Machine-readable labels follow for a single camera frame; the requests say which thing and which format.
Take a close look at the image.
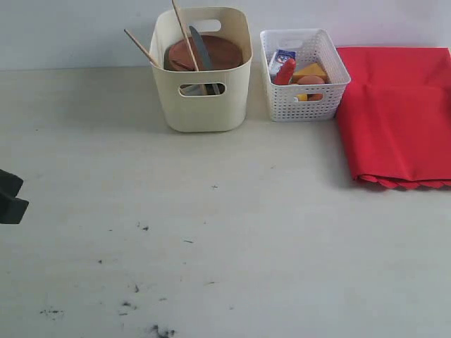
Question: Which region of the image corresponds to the white lattice plastic basket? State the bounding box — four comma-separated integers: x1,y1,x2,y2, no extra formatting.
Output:
260,28,351,122

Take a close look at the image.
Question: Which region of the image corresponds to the short wooden chopstick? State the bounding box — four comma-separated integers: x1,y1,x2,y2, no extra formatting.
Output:
123,29,161,68

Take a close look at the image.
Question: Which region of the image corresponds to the red cloth mat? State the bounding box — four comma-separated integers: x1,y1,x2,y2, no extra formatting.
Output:
336,47,450,189

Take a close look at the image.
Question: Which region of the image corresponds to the stainless steel cup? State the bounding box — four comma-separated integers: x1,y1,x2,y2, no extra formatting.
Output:
179,84,208,96

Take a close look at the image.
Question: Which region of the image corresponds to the blue white milk carton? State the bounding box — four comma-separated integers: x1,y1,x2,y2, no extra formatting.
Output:
268,49,296,77

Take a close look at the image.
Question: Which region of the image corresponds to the dark wooden spoon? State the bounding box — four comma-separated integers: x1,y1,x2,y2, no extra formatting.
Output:
172,60,195,71

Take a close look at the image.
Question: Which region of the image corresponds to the yellow lemon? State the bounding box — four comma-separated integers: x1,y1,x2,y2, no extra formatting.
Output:
295,85,309,102

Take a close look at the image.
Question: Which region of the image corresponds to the brown egg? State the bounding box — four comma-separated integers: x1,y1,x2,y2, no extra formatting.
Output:
297,75,326,85

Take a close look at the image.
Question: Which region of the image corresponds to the long wooden chopstick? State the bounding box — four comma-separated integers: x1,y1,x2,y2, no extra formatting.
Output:
171,0,199,72

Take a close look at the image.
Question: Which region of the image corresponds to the brown wooden plate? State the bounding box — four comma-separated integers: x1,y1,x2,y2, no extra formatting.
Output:
164,35,243,72

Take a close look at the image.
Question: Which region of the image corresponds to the steel table knife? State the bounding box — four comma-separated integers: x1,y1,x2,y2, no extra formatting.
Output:
189,25,221,95

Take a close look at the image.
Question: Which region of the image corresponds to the yellow cheese wedge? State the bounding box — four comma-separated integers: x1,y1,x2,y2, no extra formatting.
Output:
292,63,328,82

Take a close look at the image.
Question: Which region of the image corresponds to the red sausage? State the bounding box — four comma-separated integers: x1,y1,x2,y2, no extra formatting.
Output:
273,58,297,85

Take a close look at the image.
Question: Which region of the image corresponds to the fried chicken nugget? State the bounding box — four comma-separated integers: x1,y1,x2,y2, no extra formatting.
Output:
307,93,323,101

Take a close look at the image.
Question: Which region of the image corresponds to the cream plastic bin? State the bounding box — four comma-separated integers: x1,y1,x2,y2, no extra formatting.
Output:
149,7,253,132

